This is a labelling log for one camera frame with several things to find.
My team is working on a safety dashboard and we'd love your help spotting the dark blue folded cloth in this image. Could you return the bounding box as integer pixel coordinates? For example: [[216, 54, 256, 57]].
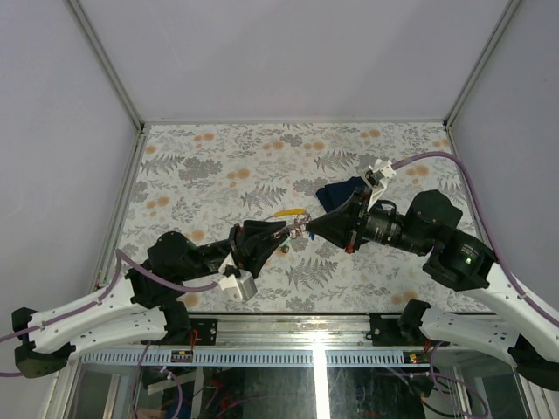
[[315, 176, 368, 213]]

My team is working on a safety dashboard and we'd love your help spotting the slotted grey cable duct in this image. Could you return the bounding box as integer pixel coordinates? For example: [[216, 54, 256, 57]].
[[81, 347, 405, 367]]

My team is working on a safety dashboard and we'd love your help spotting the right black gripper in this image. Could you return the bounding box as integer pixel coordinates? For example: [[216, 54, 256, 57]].
[[306, 184, 432, 255]]

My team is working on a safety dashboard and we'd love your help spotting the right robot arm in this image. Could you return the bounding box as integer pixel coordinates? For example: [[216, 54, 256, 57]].
[[307, 189, 558, 391]]

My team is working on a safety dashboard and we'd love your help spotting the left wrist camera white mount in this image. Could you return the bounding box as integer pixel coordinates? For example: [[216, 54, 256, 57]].
[[218, 265, 257, 302]]

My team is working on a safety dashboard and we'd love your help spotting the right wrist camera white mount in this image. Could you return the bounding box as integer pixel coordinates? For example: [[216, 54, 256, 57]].
[[361, 159, 396, 210]]

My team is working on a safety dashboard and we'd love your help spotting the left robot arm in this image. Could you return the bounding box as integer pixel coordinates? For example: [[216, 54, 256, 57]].
[[11, 221, 288, 379]]

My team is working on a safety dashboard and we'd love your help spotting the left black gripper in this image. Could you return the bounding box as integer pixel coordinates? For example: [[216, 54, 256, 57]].
[[181, 223, 292, 284]]

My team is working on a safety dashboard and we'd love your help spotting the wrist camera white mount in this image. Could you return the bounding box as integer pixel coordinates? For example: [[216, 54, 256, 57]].
[[218, 265, 257, 302], [361, 159, 396, 210]]

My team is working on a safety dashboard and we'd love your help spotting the metal keyring with yellow handle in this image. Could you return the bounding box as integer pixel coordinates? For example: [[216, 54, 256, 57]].
[[272, 208, 311, 239]]

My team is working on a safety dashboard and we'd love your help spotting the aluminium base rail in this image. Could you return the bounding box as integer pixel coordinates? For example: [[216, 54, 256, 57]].
[[69, 312, 442, 348]]

